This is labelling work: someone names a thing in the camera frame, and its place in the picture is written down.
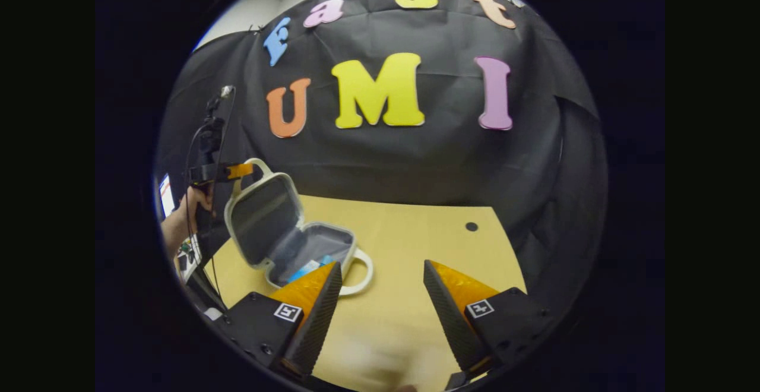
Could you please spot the black backdrop cloth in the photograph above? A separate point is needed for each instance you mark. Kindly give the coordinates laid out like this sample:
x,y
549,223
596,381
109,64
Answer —
x,y
415,160

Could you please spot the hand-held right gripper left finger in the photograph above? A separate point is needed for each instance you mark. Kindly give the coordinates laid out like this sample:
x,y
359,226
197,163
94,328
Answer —
x,y
320,321

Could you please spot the pale translucent tube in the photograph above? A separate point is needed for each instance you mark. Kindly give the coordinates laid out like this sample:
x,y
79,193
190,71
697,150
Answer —
x,y
301,272

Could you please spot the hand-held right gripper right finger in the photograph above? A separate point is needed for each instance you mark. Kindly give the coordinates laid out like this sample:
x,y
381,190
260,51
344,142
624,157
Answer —
x,y
451,321

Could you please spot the computer monitor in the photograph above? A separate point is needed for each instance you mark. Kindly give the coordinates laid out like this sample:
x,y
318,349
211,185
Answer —
x,y
166,196

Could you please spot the white suitcase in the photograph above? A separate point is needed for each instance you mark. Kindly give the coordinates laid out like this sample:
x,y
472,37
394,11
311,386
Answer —
x,y
264,217

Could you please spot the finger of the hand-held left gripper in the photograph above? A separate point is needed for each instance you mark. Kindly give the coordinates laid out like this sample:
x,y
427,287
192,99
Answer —
x,y
240,171

